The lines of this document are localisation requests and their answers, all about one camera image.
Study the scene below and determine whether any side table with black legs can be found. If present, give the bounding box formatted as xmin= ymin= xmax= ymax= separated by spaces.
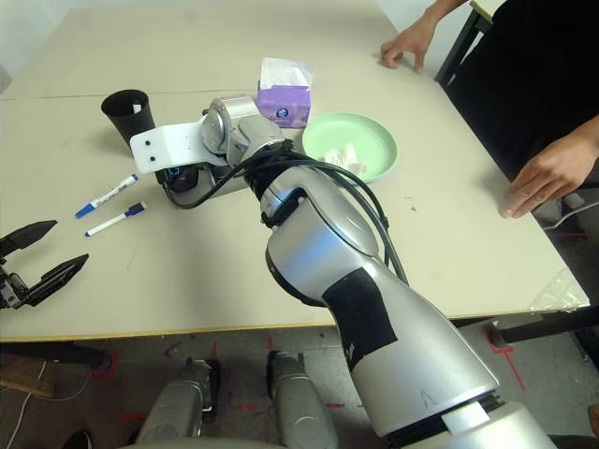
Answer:
xmin=434 ymin=0 xmax=506 ymax=88

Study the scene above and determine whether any brown wooden piece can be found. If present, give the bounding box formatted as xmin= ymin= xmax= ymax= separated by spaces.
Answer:
xmin=0 ymin=378 xmax=56 ymax=398

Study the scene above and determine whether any clear plastic film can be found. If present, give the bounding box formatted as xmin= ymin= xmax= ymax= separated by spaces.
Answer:
xmin=528 ymin=268 xmax=591 ymax=312

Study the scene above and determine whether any bystander black clothed torso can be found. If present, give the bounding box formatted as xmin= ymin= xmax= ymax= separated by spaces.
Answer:
xmin=444 ymin=0 xmax=599 ymax=181

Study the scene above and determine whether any grey glasses case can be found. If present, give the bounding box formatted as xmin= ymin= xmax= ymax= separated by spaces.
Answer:
xmin=205 ymin=170 xmax=254 ymax=202

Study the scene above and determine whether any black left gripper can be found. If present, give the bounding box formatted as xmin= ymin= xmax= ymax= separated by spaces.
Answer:
xmin=0 ymin=219 xmax=90 ymax=311

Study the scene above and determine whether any black shoe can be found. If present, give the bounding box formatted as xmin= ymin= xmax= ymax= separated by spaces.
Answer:
xmin=63 ymin=429 xmax=95 ymax=449

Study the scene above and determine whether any bystander left hand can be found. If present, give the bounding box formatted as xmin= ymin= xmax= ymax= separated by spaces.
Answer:
xmin=500 ymin=141 xmax=595 ymax=220

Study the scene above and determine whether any grey robot right leg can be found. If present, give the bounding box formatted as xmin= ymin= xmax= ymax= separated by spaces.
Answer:
xmin=266 ymin=350 xmax=338 ymax=449

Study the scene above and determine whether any bystander right hand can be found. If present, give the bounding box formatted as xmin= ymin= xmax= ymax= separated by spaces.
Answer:
xmin=379 ymin=20 xmax=440 ymax=75

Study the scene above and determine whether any black table leg bar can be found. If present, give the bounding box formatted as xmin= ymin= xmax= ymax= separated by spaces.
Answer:
xmin=0 ymin=342 xmax=113 ymax=370
xmin=451 ymin=303 xmax=599 ymax=345

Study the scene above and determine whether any black plastic cup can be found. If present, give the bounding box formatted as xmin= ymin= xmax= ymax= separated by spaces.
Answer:
xmin=101 ymin=89 xmax=157 ymax=155

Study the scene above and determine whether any light green plate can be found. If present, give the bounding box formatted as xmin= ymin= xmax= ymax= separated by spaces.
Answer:
xmin=301 ymin=111 xmax=399 ymax=184

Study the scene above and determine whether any bystander left forearm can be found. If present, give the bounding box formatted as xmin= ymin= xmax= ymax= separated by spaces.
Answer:
xmin=551 ymin=110 xmax=599 ymax=188

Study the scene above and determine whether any bystander right forearm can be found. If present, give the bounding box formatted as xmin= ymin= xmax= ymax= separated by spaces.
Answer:
xmin=418 ymin=0 xmax=472 ymax=36

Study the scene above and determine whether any grey robot torso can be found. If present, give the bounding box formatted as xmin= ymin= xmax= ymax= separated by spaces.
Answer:
xmin=121 ymin=437 xmax=282 ymax=449

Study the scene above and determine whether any grey robot left leg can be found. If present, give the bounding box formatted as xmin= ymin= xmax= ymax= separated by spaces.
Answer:
xmin=135 ymin=357 xmax=221 ymax=443

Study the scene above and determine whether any grey robot leg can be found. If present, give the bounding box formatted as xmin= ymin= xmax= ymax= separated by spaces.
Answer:
xmin=135 ymin=357 xmax=221 ymax=443
xmin=266 ymin=350 xmax=338 ymax=449

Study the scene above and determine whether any purple tissue box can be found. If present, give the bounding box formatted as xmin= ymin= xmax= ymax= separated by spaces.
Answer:
xmin=256 ymin=56 xmax=315 ymax=130

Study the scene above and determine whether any white tissue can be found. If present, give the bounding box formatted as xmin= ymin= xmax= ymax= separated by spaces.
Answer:
xmin=317 ymin=143 xmax=369 ymax=175

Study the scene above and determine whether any thin white floor cable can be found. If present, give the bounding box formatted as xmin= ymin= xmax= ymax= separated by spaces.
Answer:
xmin=7 ymin=359 xmax=99 ymax=449

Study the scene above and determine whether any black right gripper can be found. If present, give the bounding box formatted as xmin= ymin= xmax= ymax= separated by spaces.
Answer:
xmin=197 ymin=162 xmax=226 ymax=190

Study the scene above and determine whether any thick white marker blue cap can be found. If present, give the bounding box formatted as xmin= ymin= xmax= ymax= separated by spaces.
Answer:
xmin=74 ymin=173 xmax=140 ymax=220

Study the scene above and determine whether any white charger cable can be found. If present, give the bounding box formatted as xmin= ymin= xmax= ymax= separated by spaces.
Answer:
xmin=545 ymin=194 xmax=586 ymax=230

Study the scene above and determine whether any slim marker black eraser cap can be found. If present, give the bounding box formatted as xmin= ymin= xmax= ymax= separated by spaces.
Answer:
xmin=84 ymin=201 xmax=149 ymax=238

